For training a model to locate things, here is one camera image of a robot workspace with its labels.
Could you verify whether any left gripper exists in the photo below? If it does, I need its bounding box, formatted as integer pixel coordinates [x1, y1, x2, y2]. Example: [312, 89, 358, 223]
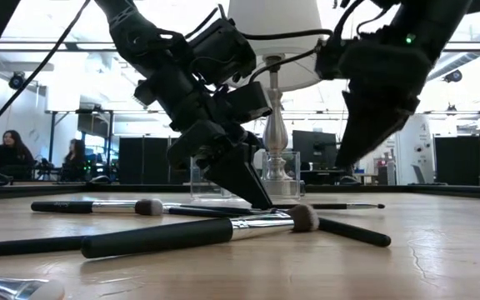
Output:
[133, 65, 275, 210]

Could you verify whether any white printed kiosk column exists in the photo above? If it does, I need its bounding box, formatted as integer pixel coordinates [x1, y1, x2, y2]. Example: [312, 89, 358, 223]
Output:
[393, 114, 436, 186]

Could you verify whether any black frame clamp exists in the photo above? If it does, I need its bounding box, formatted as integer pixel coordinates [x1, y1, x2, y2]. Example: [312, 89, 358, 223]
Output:
[87, 174, 114, 186]
[338, 174, 362, 186]

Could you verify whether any black right camera cable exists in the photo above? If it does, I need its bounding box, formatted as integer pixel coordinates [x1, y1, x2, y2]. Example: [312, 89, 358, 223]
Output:
[333, 0, 391, 43]

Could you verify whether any slim silver-ferrule makeup brush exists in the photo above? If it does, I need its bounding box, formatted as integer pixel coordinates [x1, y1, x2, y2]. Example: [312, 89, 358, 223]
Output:
[271, 202, 387, 210]

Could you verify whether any clear acrylic brush organizer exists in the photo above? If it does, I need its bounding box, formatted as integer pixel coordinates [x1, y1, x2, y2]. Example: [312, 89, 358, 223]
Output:
[188, 150, 304, 200]

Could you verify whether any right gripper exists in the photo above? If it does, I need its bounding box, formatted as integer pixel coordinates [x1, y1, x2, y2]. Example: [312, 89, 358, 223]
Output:
[333, 23, 433, 168]

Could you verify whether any black left camera cable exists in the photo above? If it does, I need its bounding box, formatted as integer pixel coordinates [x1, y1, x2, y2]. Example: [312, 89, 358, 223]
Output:
[239, 27, 335, 83]

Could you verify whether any thin pointed-tip makeup brush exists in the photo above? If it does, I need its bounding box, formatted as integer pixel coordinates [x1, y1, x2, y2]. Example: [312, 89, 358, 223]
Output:
[0, 234, 86, 258]

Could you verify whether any white shade chrome table lamp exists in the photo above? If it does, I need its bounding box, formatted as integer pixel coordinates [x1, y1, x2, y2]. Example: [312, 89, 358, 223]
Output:
[226, 0, 325, 200]

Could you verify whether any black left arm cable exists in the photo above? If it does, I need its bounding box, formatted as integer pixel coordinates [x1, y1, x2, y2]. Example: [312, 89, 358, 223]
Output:
[0, 0, 92, 133]

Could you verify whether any makeup brush printed handle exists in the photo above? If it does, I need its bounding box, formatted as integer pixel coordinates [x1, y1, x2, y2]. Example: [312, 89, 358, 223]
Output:
[0, 273, 67, 300]

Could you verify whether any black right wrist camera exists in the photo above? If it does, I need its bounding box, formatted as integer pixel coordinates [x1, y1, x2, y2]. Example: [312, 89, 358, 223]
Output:
[314, 37, 352, 81]

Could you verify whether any black partition panel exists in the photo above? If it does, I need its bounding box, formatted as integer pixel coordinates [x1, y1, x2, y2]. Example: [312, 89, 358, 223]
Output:
[433, 135, 480, 188]
[117, 136, 191, 185]

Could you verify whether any black handle makeup brush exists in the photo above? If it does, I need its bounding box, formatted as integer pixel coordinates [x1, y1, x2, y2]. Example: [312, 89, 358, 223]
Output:
[317, 217, 393, 248]

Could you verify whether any large fluffy makeup brush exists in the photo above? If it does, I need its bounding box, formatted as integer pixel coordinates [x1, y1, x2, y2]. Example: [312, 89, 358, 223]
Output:
[80, 202, 321, 260]

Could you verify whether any black camera cable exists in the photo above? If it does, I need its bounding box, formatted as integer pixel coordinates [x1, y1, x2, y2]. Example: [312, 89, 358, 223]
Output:
[239, 27, 335, 83]
[333, 0, 391, 43]

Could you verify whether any black computer monitor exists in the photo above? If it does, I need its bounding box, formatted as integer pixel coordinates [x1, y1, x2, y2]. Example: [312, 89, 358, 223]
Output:
[292, 130, 338, 171]

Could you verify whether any medium fluffy makeup brush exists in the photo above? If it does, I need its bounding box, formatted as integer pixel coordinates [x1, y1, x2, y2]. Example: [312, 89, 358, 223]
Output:
[30, 198, 165, 217]

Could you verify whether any black round ceiling fixture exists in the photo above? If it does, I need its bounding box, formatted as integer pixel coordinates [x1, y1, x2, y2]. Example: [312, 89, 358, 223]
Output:
[443, 69, 464, 83]
[8, 71, 28, 91]

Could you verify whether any eyebrow comb makeup brush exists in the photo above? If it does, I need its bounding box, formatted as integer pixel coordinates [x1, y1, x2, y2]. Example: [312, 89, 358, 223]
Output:
[162, 202, 266, 218]

